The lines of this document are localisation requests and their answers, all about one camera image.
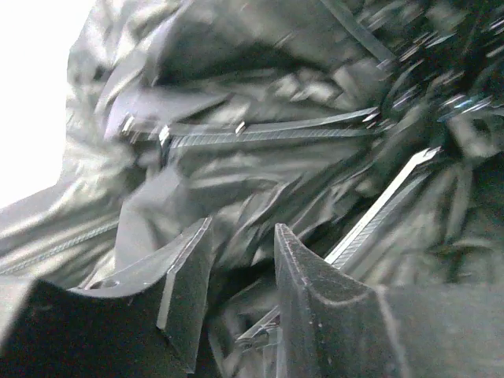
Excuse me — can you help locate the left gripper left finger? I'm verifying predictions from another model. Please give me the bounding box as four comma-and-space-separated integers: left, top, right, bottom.
1, 218, 213, 377

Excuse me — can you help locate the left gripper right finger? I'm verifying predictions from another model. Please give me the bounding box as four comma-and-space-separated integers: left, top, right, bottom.
274, 224, 503, 377

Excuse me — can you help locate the blue umbrella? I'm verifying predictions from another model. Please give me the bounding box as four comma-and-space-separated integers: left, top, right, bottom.
1, 1, 503, 377

